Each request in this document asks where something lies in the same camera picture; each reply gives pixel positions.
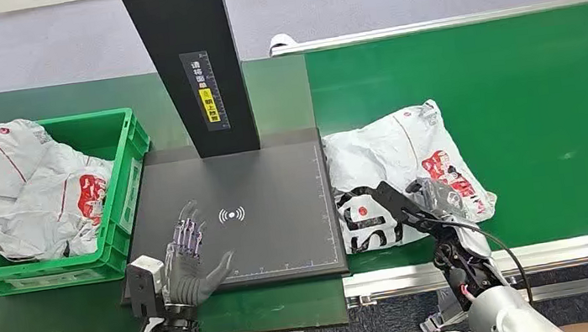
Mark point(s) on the black and yellow label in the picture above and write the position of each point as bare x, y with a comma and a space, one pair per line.
201, 75

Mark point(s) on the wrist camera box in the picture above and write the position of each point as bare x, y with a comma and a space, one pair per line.
145, 267
390, 197

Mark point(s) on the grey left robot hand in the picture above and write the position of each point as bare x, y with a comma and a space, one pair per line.
187, 276

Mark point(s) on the green plastic crate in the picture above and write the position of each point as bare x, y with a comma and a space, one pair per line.
94, 134

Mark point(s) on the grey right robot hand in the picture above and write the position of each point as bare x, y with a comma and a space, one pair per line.
441, 200

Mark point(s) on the green conveyor belt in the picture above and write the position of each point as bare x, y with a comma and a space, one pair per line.
544, 100

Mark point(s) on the black inbound scanner machine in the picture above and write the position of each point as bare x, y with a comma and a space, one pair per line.
278, 217

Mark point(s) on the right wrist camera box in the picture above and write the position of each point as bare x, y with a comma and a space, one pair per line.
390, 197

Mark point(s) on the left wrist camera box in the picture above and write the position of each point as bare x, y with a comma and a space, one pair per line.
145, 267

